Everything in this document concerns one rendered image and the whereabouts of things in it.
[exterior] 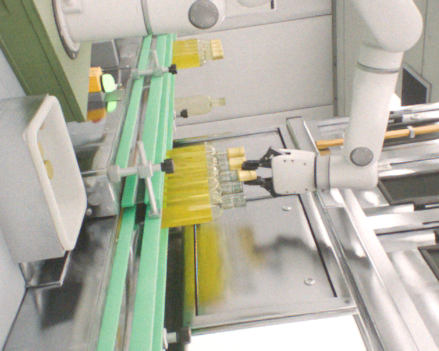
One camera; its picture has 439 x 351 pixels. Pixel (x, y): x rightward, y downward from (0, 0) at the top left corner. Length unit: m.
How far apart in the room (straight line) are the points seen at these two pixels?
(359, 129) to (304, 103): 6.45
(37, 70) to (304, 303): 0.67
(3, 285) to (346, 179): 0.73
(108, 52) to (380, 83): 0.85
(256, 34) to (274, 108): 1.04
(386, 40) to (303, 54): 6.30
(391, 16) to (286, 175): 0.42
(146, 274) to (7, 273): 0.22
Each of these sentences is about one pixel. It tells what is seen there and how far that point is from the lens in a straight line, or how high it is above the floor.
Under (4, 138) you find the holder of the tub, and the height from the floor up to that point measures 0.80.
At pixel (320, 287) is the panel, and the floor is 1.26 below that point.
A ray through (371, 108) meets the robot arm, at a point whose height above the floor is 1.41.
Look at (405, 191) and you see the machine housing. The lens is 1.54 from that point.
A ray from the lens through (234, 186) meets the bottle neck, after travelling 1.24.
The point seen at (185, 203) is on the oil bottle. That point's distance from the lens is 1.18.
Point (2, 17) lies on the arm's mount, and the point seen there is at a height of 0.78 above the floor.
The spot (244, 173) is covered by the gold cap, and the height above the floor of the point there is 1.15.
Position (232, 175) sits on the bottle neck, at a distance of 1.29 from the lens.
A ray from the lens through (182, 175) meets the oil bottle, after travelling 1.28.
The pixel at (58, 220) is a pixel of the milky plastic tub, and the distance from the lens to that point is 0.91.
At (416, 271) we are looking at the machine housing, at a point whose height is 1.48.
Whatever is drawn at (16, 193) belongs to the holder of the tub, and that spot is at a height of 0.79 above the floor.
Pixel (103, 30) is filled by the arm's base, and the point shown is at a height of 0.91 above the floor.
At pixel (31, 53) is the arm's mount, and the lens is 1.07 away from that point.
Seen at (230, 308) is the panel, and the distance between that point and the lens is 1.13.
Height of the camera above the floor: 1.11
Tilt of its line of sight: level
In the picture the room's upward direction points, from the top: 82 degrees clockwise
